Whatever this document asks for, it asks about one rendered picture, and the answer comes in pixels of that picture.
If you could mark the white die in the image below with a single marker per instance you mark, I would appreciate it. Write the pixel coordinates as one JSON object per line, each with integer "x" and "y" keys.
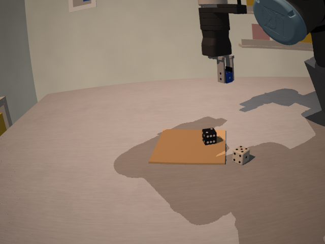
{"x": 241, "y": 155}

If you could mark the orange flat mat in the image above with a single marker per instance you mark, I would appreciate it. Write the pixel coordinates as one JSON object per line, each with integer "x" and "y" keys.
{"x": 186, "y": 147}

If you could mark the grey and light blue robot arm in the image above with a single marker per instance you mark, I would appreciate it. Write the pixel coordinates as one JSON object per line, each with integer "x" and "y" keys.
{"x": 290, "y": 21}

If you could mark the blue die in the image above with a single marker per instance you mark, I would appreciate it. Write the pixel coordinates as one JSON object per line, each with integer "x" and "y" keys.
{"x": 229, "y": 77}

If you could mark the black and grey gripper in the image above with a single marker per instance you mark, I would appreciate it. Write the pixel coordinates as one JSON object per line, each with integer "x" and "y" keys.
{"x": 215, "y": 26}

